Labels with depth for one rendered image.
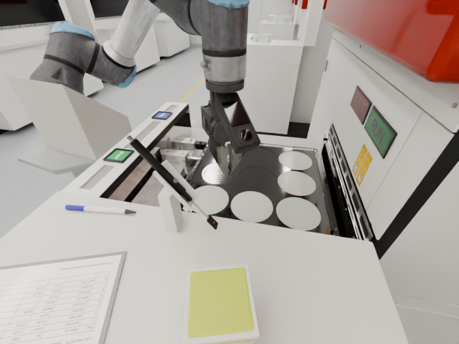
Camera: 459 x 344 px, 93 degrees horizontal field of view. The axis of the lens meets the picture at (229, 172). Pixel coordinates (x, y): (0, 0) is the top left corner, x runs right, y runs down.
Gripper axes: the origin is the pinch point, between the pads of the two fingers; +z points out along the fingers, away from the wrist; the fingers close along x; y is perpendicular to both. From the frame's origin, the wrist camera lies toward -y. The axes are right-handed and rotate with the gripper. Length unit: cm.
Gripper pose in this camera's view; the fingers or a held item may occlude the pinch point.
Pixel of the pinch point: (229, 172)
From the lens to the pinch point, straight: 50.6
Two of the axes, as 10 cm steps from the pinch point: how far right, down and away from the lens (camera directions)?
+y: -4.1, -5.7, 7.2
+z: 0.0, 7.9, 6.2
